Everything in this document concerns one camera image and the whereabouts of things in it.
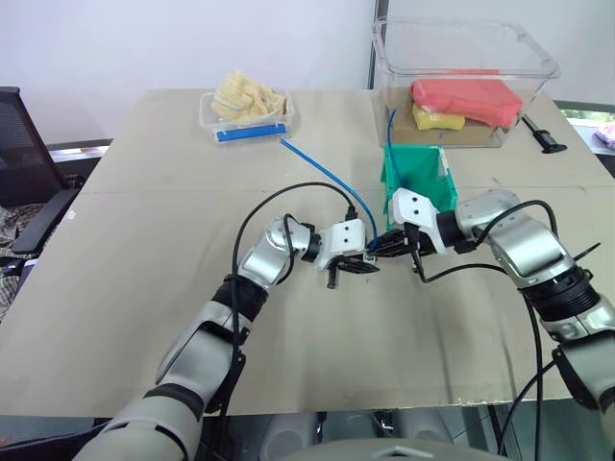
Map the red soft bag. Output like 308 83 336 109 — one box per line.
408 78 525 129

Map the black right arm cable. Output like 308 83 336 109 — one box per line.
407 199 561 460

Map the yellow soft bag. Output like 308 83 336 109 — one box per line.
411 105 467 133

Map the black handled tool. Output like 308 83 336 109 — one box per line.
521 113 569 156

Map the cream yellow cloth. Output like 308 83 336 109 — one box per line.
211 70 290 122

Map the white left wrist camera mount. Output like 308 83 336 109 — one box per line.
314 218 369 271

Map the blue cable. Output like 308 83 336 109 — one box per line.
386 108 408 189
280 135 381 252

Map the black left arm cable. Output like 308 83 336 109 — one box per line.
218 181 359 420

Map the black office chair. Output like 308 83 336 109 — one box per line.
0 85 84 256

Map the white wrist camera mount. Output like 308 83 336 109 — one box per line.
390 188 455 256
314 218 369 271

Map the purple patterned item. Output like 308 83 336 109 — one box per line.
592 123 615 151

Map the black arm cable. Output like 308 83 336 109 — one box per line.
218 181 359 420
407 199 561 460

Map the small clear plastic container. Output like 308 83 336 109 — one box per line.
198 88 303 145

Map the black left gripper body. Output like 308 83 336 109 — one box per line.
326 256 349 290

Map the plaid cloth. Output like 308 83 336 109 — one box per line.
0 203 45 324

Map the large clear plastic container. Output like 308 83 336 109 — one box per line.
371 15 562 151

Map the blue flat strip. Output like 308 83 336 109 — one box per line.
215 123 289 143

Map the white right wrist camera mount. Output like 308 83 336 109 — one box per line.
390 188 455 256

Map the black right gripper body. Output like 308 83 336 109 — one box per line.
400 223 436 257

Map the green plastic bin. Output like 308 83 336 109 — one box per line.
379 144 460 231

